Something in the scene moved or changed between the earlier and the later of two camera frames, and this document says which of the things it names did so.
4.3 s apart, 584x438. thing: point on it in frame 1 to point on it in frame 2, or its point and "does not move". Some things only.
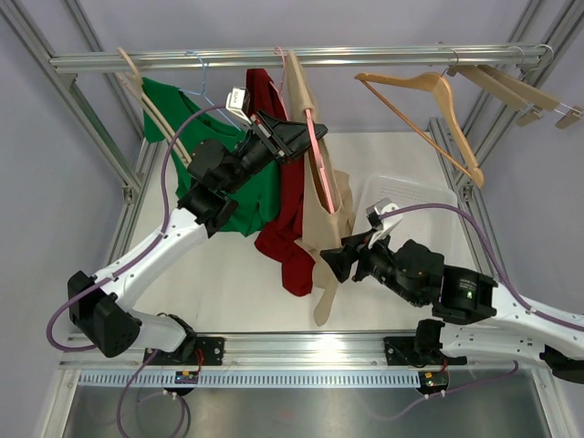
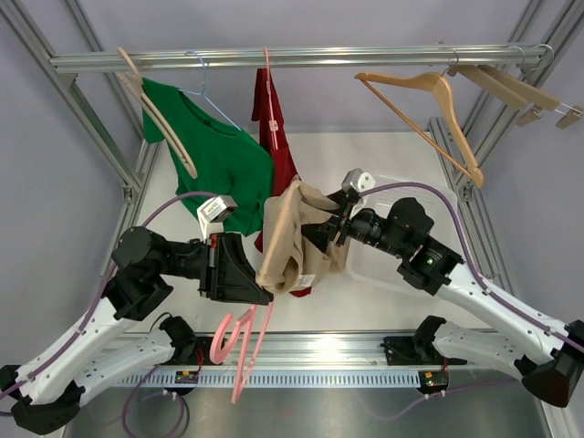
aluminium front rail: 320,349 does not move
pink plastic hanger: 321,169 to 240,345
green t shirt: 258,197 does not move
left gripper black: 287,139 to 226,274
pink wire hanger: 279,90 to 269,91
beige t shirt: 326,194 to 291,258
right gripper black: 341,258 to 323,234
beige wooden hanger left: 137,86 does not move
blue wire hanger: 203,93 does not move
